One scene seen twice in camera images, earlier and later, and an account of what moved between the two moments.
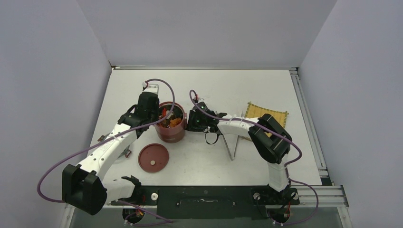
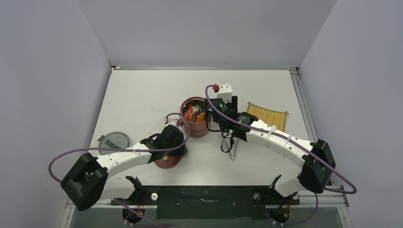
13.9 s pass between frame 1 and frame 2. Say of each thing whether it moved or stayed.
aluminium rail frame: stayed
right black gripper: moved
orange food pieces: moved
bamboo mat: stayed
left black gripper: moved
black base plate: stayed
